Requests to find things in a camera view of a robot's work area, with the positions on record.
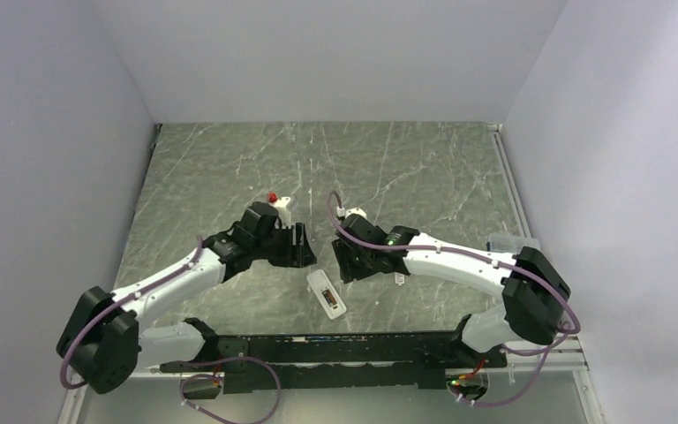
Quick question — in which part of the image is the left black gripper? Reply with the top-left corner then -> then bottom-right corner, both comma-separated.
252,222 -> 316,268

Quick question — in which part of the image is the white remote control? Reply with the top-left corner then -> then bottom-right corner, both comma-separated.
306,269 -> 347,320

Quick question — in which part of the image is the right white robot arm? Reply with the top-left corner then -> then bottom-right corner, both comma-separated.
331,214 -> 580,367

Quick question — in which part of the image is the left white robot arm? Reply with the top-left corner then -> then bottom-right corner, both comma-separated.
56,196 -> 317,394

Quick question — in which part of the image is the clear plastic organizer box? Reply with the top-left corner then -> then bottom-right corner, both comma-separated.
486,233 -> 541,254

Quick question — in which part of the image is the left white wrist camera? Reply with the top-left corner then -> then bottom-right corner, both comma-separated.
267,192 -> 295,228

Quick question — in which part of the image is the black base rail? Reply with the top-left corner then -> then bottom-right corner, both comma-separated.
160,330 -> 507,394

